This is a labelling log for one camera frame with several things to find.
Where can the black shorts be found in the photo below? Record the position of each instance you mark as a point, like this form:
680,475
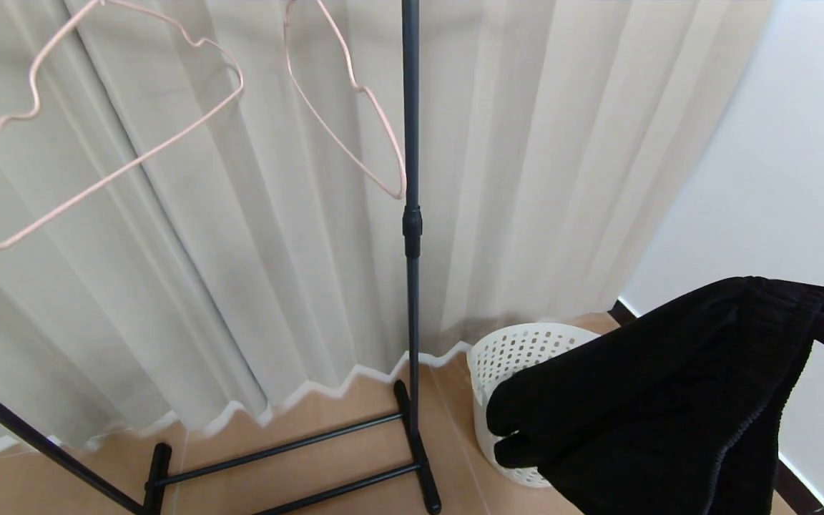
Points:
655,415

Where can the black clothes rack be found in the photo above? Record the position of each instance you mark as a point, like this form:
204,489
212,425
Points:
412,322

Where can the pink clothes hanger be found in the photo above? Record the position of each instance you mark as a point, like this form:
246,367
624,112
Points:
108,179
383,136

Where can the white laundry basket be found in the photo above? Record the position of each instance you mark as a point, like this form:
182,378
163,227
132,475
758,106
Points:
519,350

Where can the beige curtain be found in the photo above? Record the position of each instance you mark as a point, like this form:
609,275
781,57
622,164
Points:
526,179

